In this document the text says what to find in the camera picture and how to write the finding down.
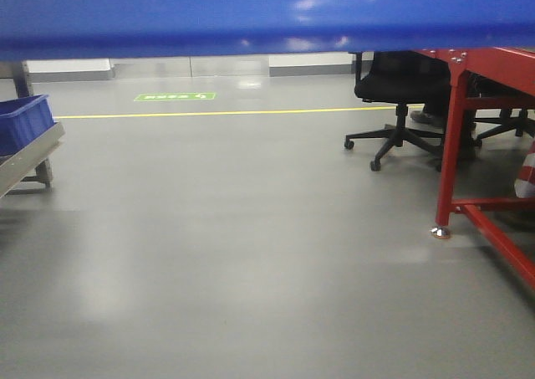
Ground blue plastic bin shelf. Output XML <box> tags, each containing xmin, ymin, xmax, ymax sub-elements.
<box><xmin>1</xmin><ymin>0</ymin><xmax>534</xmax><ymax>60</ymax></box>

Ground yellow floor line tape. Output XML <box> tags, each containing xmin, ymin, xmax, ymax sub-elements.
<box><xmin>54</xmin><ymin>106</ymin><xmax>395</xmax><ymax>120</ymax></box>

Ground black office chair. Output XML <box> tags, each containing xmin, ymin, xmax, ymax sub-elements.
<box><xmin>344</xmin><ymin>51</ymin><xmax>450</xmax><ymax>172</ymax></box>

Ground seated person legs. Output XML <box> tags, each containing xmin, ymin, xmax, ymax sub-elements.
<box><xmin>369</xmin><ymin>50</ymin><xmax>482</xmax><ymax>150</ymax></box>

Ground steel flow rack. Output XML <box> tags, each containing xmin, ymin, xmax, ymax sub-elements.
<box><xmin>1</xmin><ymin>61</ymin><xmax>64</xmax><ymax>196</ymax></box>

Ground blue bin on steel rack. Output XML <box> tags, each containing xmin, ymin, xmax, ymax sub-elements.
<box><xmin>1</xmin><ymin>95</ymin><xmax>55</xmax><ymax>156</ymax></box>

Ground red white traffic cone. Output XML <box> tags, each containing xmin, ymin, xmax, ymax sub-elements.
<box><xmin>514</xmin><ymin>141</ymin><xmax>535</xmax><ymax>198</ymax></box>

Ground red metal table frame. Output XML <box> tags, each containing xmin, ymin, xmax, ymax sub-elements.
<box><xmin>418</xmin><ymin>47</ymin><xmax>534</xmax><ymax>287</ymax></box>

